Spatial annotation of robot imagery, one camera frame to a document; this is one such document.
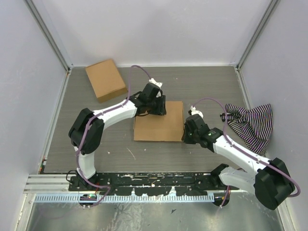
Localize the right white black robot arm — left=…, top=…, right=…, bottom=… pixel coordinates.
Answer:
left=182, top=114, right=295, bottom=210

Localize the white slotted cable duct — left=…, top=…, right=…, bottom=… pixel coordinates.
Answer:
left=34, top=193, right=215, bottom=203

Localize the aluminium front rail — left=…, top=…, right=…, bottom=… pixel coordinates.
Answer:
left=24, top=172, right=286, bottom=193

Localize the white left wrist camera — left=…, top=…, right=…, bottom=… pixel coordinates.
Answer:
left=149, top=78, right=163, bottom=98

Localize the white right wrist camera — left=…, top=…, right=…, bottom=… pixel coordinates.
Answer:
left=188, top=105, right=204, bottom=118

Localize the brown cardboard box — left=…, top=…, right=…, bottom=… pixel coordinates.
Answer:
left=85, top=59, right=128, bottom=103
left=134, top=101, right=184, bottom=142

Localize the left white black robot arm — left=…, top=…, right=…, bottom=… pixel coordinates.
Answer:
left=68, top=79, right=167, bottom=191

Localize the closed brown cardboard box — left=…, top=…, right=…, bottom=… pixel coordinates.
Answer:
left=85, top=59, right=128, bottom=103

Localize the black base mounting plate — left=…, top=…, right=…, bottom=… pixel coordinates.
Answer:
left=68, top=172, right=227, bottom=196

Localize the purple white striped cloth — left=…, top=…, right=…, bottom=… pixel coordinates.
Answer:
left=220, top=103, right=273, bottom=156

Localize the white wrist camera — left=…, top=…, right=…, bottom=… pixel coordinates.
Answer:
left=149, top=78, right=163, bottom=98
left=188, top=105, right=204, bottom=118

